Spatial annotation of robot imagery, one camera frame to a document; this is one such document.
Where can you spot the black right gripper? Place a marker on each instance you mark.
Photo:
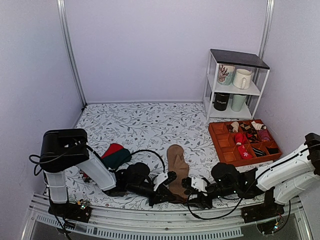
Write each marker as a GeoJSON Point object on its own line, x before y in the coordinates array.
{"type": "Point", "coordinates": [201, 203]}

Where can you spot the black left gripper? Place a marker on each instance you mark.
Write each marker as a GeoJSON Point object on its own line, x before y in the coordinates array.
{"type": "Point", "coordinates": [159, 198]}

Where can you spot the tan ribbed sock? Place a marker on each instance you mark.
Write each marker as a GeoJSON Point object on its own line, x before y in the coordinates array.
{"type": "Point", "coordinates": [177, 164]}

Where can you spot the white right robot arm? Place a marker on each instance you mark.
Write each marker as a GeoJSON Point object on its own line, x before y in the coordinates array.
{"type": "Point", "coordinates": [285, 178]}

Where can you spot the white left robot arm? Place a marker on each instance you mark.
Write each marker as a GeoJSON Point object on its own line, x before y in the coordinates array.
{"type": "Point", "coordinates": [65, 148]}

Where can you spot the red and green sock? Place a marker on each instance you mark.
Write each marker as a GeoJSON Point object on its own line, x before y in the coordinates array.
{"type": "Point", "coordinates": [101, 169]}

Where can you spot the red snowflake sock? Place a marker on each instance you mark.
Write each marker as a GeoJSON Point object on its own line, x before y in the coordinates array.
{"type": "Point", "coordinates": [244, 154]}

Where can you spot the orange wooden divider tray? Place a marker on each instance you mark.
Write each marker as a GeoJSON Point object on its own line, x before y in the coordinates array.
{"type": "Point", "coordinates": [226, 149]}

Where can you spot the red rolled sock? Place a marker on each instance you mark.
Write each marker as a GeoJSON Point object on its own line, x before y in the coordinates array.
{"type": "Point", "coordinates": [240, 138]}

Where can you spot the black striped sock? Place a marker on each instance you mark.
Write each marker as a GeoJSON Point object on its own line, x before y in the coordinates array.
{"type": "Point", "coordinates": [258, 152]}

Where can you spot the beige patterned sock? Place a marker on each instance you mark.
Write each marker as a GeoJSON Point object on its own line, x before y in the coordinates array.
{"type": "Point", "coordinates": [233, 127]}

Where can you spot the brown argyle sock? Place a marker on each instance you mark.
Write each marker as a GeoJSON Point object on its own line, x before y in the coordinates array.
{"type": "Point", "coordinates": [250, 132]}

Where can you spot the black folded sock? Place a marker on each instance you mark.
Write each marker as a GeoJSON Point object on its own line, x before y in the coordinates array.
{"type": "Point", "coordinates": [273, 150]}

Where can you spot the purple rolled sock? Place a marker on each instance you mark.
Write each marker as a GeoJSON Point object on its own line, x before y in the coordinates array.
{"type": "Point", "coordinates": [264, 135]}

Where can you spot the black mug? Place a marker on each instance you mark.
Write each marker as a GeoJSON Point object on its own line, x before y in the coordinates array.
{"type": "Point", "coordinates": [221, 101]}

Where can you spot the pale green cup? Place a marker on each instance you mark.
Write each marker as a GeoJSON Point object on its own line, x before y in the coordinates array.
{"type": "Point", "coordinates": [238, 101]}

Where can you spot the white metal shelf rack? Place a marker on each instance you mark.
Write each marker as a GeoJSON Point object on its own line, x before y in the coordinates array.
{"type": "Point", "coordinates": [260, 73]}

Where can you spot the white ceramic mug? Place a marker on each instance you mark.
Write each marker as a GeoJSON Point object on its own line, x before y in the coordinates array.
{"type": "Point", "coordinates": [242, 79]}

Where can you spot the coral pattern mug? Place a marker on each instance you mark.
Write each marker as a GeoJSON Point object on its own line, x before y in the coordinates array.
{"type": "Point", "coordinates": [225, 74]}

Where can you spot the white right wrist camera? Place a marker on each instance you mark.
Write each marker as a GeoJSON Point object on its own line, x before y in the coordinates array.
{"type": "Point", "coordinates": [199, 184]}

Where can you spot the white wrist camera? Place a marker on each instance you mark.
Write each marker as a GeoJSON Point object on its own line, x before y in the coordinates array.
{"type": "Point", "coordinates": [159, 179]}
{"type": "Point", "coordinates": [199, 184]}

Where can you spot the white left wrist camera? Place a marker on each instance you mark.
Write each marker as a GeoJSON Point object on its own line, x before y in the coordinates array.
{"type": "Point", "coordinates": [159, 179]}

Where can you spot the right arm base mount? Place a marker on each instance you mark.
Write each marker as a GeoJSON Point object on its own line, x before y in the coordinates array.
{"type": "Point", "coordinates": [268, 209]}

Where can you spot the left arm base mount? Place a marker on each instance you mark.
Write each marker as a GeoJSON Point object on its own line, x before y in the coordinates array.
{"type": "Point", "coordinates": [78, 211]}

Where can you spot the aluminium front rail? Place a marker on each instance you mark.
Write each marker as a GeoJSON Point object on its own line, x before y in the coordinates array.
{"type": "Point", "coordinates": [108, 223]}

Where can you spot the right aluminium corner post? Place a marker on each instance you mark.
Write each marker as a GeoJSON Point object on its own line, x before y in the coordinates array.
{"type": "Point", "coordinates": [270, 4]}

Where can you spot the aluminium corner post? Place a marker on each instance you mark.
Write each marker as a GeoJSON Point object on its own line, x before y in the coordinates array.
{"type": "Point", "coordinates": [69, 50]}
{"type": "Point", "coordinates": [270, 4]}

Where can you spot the left aluminium corner post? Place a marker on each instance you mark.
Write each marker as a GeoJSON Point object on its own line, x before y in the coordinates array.
{"type": "Point", "coordinates": [69, 50]}

